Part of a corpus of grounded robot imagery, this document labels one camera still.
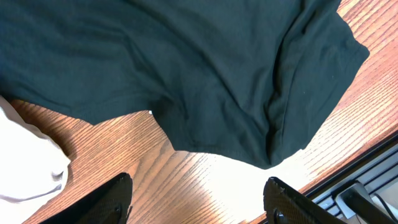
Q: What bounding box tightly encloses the black t-shirt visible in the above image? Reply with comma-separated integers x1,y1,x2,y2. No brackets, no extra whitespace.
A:
1,0,369,169

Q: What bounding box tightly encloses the folded beige garment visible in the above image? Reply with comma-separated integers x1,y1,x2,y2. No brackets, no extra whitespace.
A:
1,98,70,223

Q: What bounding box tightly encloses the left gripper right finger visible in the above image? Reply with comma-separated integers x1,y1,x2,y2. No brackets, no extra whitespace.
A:
263,177,345,224

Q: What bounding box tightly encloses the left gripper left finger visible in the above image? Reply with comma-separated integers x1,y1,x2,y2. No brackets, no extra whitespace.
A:
42,172,133,224

